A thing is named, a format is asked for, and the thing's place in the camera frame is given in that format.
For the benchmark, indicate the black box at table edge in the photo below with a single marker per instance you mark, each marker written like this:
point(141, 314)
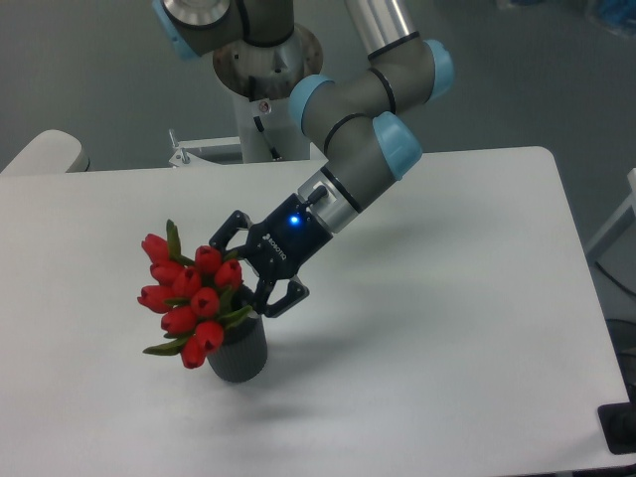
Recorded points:
point(618, 425)

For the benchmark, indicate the white metal base bracket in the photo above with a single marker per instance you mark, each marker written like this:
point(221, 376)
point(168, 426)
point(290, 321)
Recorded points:
point(258, 141)

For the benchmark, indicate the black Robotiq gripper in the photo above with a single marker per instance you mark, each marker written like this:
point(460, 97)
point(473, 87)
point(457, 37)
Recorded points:
point(275, 248)

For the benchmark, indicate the blue object in clear container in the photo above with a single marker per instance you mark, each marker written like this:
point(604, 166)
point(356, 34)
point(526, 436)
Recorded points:
point(616, 16)

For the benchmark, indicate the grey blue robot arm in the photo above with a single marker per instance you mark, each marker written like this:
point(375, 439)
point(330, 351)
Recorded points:
point(355, 124)

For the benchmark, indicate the red tulip bouquet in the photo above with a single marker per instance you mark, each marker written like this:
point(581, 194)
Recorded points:
point(198, 299)

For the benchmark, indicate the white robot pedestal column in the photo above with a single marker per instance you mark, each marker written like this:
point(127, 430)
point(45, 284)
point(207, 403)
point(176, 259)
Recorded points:
point(260, 80)

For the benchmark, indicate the white chair backrest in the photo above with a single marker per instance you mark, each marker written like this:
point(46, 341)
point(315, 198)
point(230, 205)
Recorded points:
point(51, 152)

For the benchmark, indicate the white furniture frame at right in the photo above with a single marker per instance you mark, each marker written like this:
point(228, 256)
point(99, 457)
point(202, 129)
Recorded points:
point(614, 227)

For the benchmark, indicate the dark grey ribbed vase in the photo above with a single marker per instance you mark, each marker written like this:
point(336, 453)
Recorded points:
point(243, 353)

